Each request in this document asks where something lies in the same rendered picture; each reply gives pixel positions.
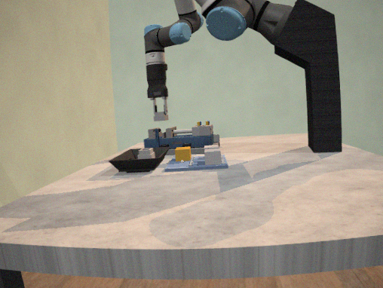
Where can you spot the orange block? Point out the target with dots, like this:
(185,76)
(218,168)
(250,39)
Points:
(183,153)

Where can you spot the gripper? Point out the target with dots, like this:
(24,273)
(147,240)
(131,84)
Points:
(156,78)

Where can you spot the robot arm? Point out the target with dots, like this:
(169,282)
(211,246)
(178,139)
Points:
(226,20)

